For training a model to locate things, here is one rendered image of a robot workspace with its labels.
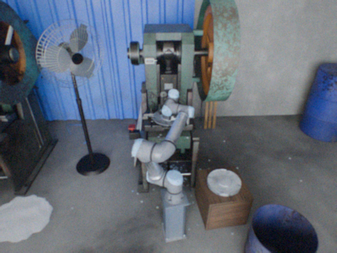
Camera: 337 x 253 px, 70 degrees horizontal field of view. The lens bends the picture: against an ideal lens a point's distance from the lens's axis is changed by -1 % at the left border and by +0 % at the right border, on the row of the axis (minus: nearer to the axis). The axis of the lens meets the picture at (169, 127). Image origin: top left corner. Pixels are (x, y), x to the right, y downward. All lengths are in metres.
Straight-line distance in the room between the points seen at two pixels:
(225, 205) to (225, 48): 1.21
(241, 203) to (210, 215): 0.27
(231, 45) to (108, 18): 1.82
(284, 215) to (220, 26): 1.44
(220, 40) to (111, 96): 2.16
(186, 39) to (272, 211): 1.46
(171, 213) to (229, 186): 0.56
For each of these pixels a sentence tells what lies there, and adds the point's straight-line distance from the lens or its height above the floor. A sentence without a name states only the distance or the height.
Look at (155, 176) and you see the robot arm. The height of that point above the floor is 0.69.
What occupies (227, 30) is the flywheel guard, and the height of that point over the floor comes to 1.57.
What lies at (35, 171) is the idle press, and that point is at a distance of 3.11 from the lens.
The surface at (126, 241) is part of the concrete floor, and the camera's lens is 2.28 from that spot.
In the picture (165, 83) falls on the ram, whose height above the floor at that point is 1.10.
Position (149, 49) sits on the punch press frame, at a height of 1.39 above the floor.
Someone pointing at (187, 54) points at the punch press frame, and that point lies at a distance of 1.98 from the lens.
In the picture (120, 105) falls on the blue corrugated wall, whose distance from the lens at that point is 3.57.
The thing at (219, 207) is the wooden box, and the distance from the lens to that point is 2.11.
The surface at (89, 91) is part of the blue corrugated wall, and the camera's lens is 3.57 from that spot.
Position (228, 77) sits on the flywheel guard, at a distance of 1.81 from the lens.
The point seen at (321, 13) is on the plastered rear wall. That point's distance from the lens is 3.80.
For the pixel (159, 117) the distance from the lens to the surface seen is 2.21.
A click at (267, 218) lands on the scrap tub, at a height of 0.32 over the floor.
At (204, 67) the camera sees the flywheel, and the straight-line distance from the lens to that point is 2.40.
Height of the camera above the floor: 1.93
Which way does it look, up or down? 34 degrees down
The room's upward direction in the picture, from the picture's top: straight up
